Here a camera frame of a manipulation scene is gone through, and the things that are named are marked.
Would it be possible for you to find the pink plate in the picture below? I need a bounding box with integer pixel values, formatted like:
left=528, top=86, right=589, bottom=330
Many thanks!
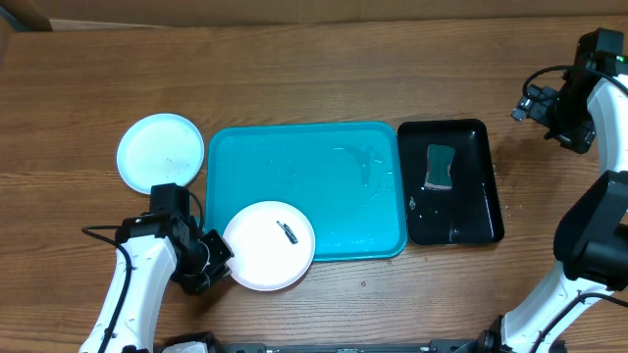
left=223, top=201, right=316, bottom=291

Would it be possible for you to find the light blue plate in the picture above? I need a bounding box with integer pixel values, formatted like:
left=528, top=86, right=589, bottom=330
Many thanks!
left=116, top=113, right=205, bottom=194

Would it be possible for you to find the green scrubbing sponge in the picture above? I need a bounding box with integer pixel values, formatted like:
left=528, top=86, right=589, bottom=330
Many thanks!
left=424, top=144, right=455, bottom=190

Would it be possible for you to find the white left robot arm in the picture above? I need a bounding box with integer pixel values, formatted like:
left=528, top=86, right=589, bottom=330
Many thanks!
left=80, top=183, right=234, bottom=352

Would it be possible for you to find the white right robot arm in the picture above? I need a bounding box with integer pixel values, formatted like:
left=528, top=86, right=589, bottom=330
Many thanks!
left=448, top=28, right=627, bottom=352

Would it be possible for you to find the black rectangular tray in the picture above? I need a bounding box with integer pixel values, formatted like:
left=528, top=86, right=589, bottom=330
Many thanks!
left=397, top=119, right=504, bottom=245

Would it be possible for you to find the blue plastic tray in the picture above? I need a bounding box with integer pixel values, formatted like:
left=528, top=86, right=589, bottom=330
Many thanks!
left=205, top=122, right=407, bottom=262

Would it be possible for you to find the brown cardboard backdrop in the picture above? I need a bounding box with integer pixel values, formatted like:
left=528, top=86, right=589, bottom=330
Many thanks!
left=1, top=0, right=627, bottom=29

